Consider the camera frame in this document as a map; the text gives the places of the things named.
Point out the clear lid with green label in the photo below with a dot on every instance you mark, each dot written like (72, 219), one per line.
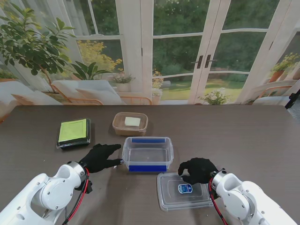
(72, 130)

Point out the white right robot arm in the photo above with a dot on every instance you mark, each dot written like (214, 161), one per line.
(243, 199)

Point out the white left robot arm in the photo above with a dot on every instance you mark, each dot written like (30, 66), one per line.
(42, 197)

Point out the brown kraft paper container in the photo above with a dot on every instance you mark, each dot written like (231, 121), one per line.
(127, 132)

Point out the clear box with blue clips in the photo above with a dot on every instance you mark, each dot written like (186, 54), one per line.
(147, 154)

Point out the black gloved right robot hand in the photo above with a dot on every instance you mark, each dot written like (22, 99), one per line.
(199, 171)

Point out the black plastic tray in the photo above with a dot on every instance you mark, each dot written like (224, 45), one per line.
(86, 131)

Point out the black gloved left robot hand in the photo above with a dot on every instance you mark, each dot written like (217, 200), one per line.
(98, 158)

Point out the black tripod stand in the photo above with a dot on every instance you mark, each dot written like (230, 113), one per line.
(291, 100)

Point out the clear lid with white label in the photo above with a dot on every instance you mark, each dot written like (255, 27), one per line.
(132, 120)

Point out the printed garden backdrop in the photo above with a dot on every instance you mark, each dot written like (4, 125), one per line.
(178, 47)

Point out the clear lid with blue label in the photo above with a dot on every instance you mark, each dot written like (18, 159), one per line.
(173, 194)

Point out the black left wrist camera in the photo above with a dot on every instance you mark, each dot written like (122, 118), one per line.
(87, 187)

